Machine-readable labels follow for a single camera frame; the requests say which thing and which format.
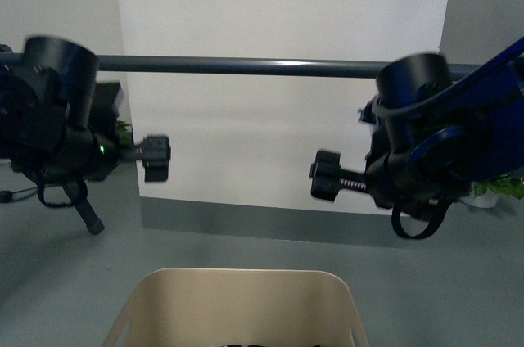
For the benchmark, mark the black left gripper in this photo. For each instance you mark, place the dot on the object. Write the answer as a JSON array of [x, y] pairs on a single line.
[[90, 155]]

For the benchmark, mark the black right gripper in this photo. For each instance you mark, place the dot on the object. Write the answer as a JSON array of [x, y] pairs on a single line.
[[410, 166]]

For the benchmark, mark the beige plastic laundry hamper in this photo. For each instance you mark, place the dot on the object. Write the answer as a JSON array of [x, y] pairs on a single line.
[[238, 307]]

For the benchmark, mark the black blue right robot arm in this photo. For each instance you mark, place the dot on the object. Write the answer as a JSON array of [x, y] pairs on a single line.
[[422, 84]]

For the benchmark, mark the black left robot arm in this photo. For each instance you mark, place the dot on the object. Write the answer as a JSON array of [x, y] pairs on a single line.
[[59, 125]]

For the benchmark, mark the potted green plant left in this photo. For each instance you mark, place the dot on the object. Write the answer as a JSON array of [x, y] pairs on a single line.
[[124, 132]]

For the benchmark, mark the potted green plant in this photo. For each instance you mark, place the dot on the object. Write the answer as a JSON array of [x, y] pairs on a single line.
[[124, 132], [486, 195]]

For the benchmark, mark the potted green plant right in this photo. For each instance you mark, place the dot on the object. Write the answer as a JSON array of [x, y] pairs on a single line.
[[486, 195]]

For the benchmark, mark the dark grey clothes hanger rail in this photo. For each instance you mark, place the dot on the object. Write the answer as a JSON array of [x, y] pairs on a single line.
[[271, 67]]

